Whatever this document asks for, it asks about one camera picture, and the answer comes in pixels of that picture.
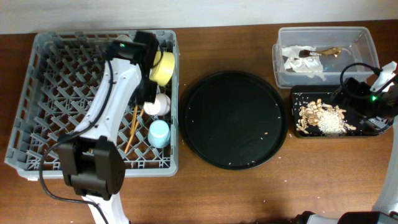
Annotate pink plastic cup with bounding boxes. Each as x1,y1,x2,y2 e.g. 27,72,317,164
144,93,171,116

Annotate wooden chopstick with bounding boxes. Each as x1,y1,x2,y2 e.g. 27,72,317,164
124,108,144,154
130,105,138,137

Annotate yellow bowl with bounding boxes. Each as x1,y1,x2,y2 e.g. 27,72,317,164
149,51,175,86

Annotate white rice pile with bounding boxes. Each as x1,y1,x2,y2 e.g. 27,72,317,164
318,111,346,136

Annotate blue plastic cup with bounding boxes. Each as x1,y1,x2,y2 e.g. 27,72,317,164
147,120,170,148

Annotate gold snack wrapper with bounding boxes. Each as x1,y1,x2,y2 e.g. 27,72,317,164
298,47,343,58

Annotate brown food scraps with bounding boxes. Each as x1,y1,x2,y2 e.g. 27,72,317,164
295,98,357,135

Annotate white tissue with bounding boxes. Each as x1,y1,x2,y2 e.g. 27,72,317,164
282,45,326,81

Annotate grey round plate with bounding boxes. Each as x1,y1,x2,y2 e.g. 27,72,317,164
116,34,132,42

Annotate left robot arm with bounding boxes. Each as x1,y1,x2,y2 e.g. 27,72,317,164
55,31,160,223

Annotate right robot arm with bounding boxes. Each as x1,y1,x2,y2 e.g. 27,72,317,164
288,98,397,223

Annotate grey dishwasher rack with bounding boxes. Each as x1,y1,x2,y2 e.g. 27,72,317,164
5,30,179,181

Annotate clear plastic bin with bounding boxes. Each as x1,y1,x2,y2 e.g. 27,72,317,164
272,27,379,88

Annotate black rectangular tray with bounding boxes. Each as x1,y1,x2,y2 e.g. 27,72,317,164
290,85,376,138

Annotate round black tray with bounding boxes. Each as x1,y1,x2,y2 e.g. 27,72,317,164
178,70,289,170

